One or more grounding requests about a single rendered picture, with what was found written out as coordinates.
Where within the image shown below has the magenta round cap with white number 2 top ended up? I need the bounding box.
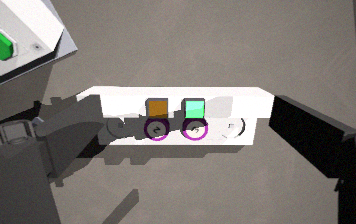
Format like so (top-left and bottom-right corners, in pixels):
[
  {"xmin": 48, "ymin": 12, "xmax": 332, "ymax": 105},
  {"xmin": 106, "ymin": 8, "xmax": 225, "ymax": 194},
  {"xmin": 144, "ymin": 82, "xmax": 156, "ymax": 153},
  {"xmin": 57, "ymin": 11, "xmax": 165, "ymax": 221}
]
[{"xmin": 144, "ymin": 119, "xmax": 170, "ymax": 141}]

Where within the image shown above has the white tray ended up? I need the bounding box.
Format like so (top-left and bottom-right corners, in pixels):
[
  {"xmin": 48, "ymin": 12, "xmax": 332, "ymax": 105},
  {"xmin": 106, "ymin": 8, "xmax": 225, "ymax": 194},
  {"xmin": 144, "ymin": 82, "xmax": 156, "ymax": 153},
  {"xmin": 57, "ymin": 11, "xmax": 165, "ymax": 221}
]
[{"xmin": 76, "ymin": 86, "xmax": 274, "ymax": 145}]

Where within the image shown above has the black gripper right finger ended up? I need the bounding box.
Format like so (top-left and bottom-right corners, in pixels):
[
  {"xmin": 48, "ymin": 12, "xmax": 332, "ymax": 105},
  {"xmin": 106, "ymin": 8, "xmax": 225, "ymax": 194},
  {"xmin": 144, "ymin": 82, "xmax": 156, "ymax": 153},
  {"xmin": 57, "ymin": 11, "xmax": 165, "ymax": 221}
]
[{"xmin": 269, "ymin": 95, "xmax": 356, "ymax": 224}]

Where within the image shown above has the magenta screw cap with number 3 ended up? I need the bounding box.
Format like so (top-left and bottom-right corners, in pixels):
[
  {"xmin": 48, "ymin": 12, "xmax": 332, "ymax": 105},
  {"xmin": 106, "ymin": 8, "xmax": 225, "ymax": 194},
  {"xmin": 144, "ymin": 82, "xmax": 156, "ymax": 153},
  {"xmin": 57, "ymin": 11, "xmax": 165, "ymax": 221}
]
[{"xmin": 182, "ymin": 118, "xmax": 208, "ymax": 141}]

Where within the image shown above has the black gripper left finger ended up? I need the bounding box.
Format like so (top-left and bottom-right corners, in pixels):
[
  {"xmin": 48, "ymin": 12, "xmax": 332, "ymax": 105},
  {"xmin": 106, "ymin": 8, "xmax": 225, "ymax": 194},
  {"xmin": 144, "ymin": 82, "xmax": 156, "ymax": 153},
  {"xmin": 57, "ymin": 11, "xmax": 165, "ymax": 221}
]
[{"xmin": 0, "ymin": 94, "xmax": 104, "ymax": 224}]

